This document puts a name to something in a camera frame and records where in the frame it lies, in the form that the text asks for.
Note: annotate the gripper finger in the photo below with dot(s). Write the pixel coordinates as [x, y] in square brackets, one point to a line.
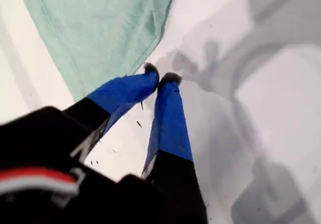
[170, 123]
[125, 93]

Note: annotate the pale green T-shirt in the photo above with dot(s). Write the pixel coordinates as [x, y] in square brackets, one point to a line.
[100, 33]

